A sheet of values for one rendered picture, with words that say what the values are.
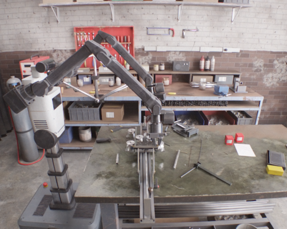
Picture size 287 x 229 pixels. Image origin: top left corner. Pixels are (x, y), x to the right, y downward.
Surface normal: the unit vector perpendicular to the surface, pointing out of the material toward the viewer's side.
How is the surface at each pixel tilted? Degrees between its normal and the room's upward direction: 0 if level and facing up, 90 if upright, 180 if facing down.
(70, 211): 0
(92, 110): 90
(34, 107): 90
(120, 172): 0
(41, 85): 89
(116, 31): 90
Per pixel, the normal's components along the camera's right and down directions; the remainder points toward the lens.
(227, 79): 0.00, 0.38
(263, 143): 0.00, -0.92
